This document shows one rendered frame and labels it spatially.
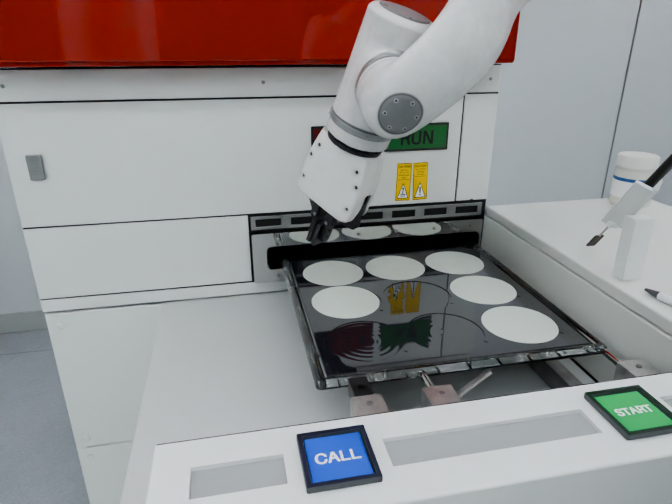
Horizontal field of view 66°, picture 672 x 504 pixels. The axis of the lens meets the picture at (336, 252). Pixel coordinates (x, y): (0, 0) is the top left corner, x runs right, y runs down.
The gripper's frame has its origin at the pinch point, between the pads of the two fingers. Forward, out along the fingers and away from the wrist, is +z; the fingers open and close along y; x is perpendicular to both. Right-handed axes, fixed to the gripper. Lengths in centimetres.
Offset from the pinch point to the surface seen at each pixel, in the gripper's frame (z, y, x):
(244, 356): 18.4, 2.7, -11.8
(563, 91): 12, -30, 221
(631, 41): -17, -20, 247
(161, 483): -4.5, 18.9, -40.3
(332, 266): 11.1, 0.0, 8.4
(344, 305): 6.7, 9.4, -1.6
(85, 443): 60, -18, -23
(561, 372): -0.4, 37.2, 9.1
